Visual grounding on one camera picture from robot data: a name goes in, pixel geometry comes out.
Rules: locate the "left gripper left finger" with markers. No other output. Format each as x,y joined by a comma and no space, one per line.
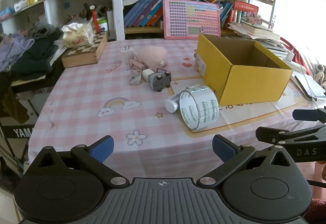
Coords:
90,159

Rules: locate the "silver spray bottle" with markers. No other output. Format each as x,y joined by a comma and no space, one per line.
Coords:
172,103

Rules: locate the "stack of papers and books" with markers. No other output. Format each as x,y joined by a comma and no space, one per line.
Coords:
265,37

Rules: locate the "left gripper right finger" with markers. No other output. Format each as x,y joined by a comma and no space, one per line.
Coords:
234,158

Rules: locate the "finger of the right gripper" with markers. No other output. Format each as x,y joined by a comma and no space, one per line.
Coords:
318,114
274,135

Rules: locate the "pink plush toy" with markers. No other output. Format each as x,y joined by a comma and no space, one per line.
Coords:
153,57

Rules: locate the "pink cylindrical gadget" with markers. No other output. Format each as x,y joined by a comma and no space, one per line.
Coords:
134,64

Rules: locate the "white power strip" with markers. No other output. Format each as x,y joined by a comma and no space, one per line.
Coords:
295,66

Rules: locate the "white plug adapter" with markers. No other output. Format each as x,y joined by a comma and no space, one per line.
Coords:
127,54

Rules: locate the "yellow cardboard box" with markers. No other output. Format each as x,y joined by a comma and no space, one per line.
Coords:
240,71

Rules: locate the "pile of dark clothes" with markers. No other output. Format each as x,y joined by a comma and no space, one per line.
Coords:
26,57

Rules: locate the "grey toy truck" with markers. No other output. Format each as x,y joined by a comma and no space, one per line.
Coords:
159,81

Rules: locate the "floral tissue pack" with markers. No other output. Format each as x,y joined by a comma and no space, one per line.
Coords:
77,34

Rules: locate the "small white charger cube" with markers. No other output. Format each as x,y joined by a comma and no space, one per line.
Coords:
146,73

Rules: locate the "pink keyboard learning toy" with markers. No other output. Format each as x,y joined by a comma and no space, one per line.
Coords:
186,19

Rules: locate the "red white pen toy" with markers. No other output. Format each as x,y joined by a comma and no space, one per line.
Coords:
94,16

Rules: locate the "clear tape roll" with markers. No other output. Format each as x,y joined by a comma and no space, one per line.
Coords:
199,107

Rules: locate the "row of blue books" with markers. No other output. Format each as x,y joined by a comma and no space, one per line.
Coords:
141,13

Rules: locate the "pink checked tablecloth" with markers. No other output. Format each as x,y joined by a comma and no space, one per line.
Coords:
96,100

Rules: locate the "red dictionary book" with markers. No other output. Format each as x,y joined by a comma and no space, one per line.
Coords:
245,7

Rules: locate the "small red white carton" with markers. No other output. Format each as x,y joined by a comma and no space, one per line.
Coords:
135,77

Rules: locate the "wooden chessboard box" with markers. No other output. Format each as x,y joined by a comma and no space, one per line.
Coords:
87,54

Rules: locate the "red cloth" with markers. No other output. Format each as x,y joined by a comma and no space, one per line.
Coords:
297,57

